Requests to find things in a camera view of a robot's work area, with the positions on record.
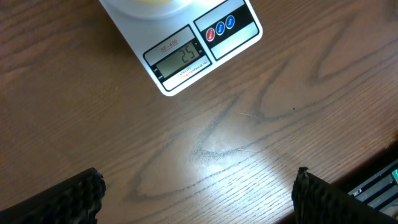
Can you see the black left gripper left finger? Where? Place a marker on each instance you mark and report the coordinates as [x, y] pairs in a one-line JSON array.
[[75, 200]]

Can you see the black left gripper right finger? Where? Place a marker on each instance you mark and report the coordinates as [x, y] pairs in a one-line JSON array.
[[316, 201]]

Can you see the white digital kitchen scale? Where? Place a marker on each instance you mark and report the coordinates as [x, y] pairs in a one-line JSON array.
[[180, 42]]

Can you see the yellow plastic bowl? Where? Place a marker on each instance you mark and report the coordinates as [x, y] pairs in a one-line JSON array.
[[153, 2]]

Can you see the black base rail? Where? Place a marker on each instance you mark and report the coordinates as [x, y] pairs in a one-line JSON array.
[[379, 191]]

